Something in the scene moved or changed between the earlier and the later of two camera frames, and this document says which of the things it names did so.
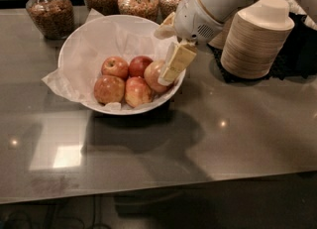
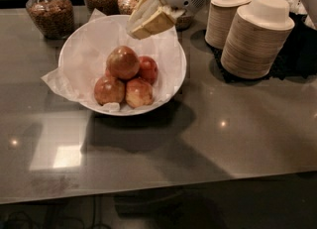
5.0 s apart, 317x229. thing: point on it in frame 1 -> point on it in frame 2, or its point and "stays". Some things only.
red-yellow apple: (137, 91) stays
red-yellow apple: (109, 88) stays
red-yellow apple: (152, 72) -> (123, 62)
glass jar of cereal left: (50, 9) stays
